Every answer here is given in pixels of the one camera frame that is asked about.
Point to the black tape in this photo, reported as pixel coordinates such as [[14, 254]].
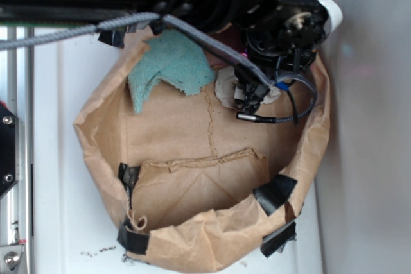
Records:
[[131, 240], [114, 37]]

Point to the black tape left rim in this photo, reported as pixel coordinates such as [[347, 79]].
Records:
[[275, 193]]

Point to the green terry cloth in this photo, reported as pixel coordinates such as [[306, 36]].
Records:
[[173, 58]]

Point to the black tape right rim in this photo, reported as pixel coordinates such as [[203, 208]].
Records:
[[276, 241]]

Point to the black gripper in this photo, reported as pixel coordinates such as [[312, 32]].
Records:
[[282, 34]]

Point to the black octagonal mount plate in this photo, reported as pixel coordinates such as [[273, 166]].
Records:
[[9, 147]]

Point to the aluminium frame rail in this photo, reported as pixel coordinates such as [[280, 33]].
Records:
[[16, 211]]

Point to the black tape front left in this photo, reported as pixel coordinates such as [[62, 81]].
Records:
[[114, 37]]

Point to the black tape front right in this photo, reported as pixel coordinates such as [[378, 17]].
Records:
[[131, 240]]

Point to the black tape rim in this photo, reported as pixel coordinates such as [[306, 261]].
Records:
[[275, 193], [276, 241]]

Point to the brown paper bag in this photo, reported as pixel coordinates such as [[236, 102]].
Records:
[[184, 169]]

